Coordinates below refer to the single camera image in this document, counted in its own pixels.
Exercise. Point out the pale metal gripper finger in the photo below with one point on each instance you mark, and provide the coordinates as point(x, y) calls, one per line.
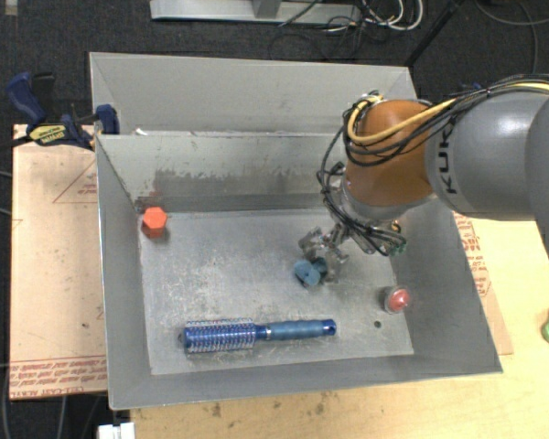
point(336, 263)
point(311, 241)

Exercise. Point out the blue-grey small toy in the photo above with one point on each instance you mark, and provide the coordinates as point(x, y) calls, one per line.
point(307, 272)

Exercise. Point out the grey metal bin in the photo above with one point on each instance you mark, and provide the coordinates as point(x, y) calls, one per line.
point(256, 268)

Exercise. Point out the blue round hairbrush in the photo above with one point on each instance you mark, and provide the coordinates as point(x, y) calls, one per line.
point(238, 334)

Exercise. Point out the orange hexagonal block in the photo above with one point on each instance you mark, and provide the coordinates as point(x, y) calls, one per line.
point(154, 220)

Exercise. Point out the brown cardboard board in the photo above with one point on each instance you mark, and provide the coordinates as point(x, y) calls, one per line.
point(55, 268)

